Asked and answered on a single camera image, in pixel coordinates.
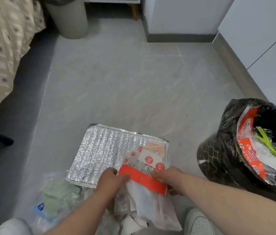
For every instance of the person's right hand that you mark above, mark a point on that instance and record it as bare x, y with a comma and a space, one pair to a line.
169, 177

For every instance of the person's left hand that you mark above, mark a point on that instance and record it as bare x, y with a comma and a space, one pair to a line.
108, 179

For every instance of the person's left thumb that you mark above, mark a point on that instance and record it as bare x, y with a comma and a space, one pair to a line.
122, 177

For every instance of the person's right thumb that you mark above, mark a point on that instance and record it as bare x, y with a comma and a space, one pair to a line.
158, 174

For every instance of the clear bag with red header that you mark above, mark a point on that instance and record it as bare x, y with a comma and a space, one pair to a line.
150, 183

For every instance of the person's right forearm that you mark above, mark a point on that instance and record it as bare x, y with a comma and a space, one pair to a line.
233, 205

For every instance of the silver foil insulated bag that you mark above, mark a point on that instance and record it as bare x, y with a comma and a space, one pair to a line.
108, 154

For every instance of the crumpled white tissue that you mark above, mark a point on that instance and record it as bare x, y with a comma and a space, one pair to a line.
130, 220

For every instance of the black patterned trash bin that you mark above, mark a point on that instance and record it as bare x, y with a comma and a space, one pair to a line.
213, 159

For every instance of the person's white right shoe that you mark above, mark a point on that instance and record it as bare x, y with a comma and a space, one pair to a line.
197, 223

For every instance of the person's white shoe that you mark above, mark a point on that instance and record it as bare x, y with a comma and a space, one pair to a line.
197, 223
12, 227

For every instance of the clear bag with green paper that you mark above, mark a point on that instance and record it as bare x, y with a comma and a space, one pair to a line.
54, 198

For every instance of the black trash bag liner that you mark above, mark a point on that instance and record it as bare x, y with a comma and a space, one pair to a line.
230, 119

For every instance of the red and white packaging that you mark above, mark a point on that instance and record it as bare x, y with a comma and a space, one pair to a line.
249, 146

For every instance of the green strip wrapper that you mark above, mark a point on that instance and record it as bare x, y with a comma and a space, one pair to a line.
267, 141

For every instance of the person's white left shoe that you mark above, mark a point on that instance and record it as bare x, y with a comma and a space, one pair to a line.
12, 227

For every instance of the dark bed base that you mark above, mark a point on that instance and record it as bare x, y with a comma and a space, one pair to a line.
8, 112

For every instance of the grey round trash bin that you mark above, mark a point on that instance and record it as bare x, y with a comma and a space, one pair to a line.
67, 18

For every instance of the white wardrobe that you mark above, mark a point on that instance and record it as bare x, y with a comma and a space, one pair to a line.
265, 41

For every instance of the patterned beige bedspread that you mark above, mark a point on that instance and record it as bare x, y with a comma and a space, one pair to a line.
1, 51

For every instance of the white cabinet with yellow leg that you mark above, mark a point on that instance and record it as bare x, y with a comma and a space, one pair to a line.
123, 2

